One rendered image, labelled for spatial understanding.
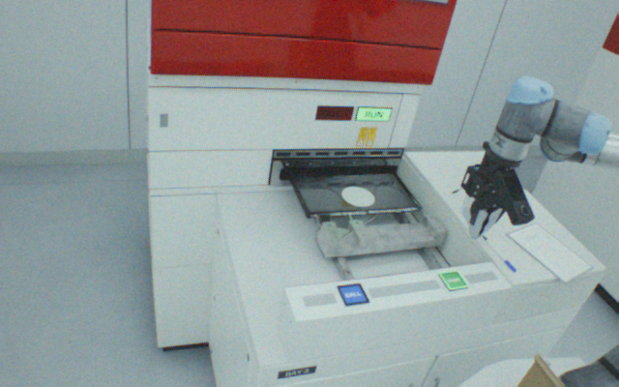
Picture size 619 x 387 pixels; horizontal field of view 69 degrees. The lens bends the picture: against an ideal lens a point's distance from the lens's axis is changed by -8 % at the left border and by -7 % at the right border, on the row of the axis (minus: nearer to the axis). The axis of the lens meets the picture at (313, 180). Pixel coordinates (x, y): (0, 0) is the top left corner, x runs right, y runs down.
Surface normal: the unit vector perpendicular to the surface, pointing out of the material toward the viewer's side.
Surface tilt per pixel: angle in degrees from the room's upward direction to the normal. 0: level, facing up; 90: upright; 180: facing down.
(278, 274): 0
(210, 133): 90
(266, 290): 0
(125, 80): 90
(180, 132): 90
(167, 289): 90
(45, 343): 0
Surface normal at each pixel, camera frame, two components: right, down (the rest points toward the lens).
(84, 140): 0.29, 0.57
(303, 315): 0.17, -0.83
